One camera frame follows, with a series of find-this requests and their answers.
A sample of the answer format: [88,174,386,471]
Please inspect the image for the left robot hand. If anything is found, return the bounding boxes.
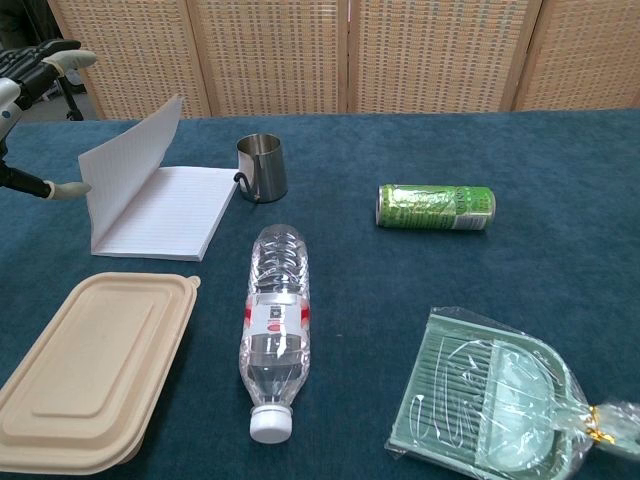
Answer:
[0,39,97,202]

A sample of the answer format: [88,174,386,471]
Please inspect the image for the white lined paper notebook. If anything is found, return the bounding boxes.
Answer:
[78,94,240,263]

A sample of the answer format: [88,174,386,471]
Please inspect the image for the black tripod stand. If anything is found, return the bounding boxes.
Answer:
[58,68,85,122]

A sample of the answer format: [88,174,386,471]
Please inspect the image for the dark hanging garment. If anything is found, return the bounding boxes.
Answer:
[0,0,57,51]

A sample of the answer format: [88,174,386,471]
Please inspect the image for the woven folding screen panel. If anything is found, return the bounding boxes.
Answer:
[512,0,640,112]
[346,0,544,114]
[47,0,210,120]
[187,0,350,117]

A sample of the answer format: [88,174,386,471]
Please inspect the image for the stainless steel milk pitcher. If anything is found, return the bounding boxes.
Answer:
[232,133,290,206]

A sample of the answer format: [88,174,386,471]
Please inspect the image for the beige lidded food container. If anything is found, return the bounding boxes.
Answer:
[0,271,202,475]

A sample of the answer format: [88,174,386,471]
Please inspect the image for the clear plastic water bottle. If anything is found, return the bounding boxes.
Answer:
[237,223,313,445]

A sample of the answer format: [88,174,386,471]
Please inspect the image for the blue table cloth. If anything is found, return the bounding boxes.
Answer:
[0,107,640,480]

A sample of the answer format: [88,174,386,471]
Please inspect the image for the green drink can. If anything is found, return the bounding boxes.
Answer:
[375,183,497,232]

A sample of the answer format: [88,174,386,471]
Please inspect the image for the green dustpan set in wrap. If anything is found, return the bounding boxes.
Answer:
[384,305,640,480]

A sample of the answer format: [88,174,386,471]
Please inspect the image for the gold twist tie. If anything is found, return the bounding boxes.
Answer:
[584,405,617,445]

